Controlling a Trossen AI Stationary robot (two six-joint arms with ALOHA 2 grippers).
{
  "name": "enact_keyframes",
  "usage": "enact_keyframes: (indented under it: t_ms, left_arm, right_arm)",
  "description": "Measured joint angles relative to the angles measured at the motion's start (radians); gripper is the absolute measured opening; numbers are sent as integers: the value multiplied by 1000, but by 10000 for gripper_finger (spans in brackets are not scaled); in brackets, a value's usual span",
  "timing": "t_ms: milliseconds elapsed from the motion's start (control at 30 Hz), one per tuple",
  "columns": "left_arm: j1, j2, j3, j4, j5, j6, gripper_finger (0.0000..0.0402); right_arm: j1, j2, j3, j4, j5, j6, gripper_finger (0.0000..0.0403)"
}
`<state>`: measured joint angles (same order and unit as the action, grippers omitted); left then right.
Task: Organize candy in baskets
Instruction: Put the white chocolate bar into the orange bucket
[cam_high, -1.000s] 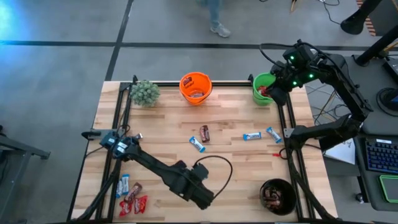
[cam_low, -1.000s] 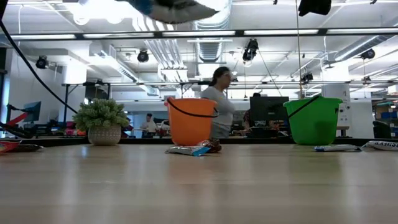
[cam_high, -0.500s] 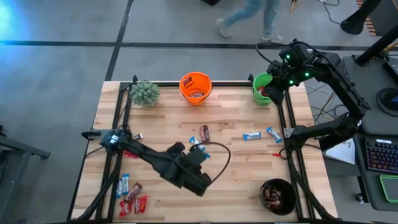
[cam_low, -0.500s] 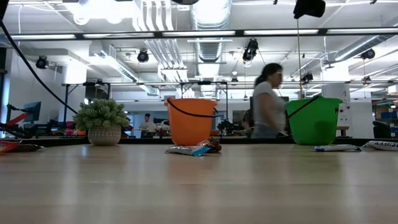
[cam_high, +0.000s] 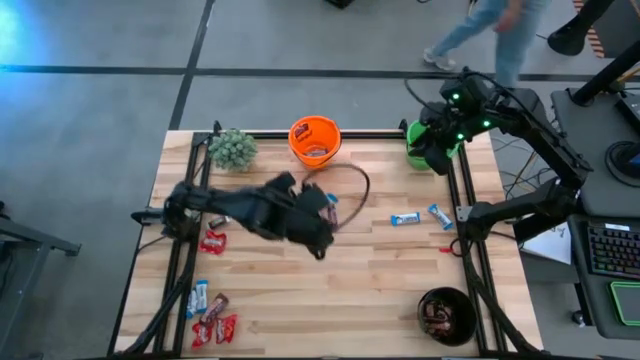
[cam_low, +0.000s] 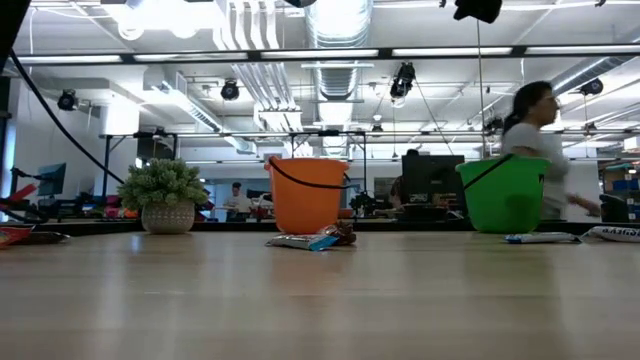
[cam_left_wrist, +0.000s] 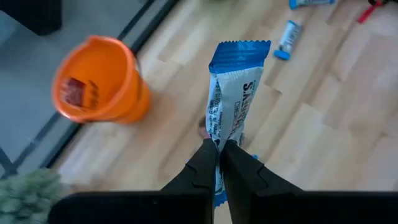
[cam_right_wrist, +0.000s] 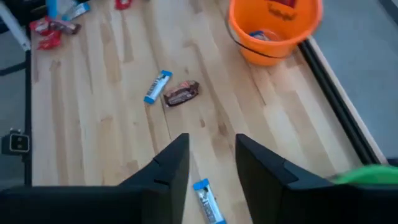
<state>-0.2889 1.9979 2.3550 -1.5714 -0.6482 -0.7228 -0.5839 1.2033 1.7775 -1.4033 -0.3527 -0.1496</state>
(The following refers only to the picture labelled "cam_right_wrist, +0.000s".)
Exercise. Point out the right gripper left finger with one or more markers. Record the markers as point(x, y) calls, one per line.
point(93, 205)

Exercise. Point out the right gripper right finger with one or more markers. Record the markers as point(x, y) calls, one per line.
point(295, 205)

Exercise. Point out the dark candy bar wrapper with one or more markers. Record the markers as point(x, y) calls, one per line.
point(287, 2)

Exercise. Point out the green plastic bucket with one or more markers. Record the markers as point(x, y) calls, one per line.
point(367, 175)

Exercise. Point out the orange plastic bucket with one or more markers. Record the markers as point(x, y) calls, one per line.
point(264, 53)

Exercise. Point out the black table-level camera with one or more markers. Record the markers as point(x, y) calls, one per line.
point(15, 143)

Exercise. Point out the silver frame bracket plate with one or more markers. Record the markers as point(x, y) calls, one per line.
point(15, 28)

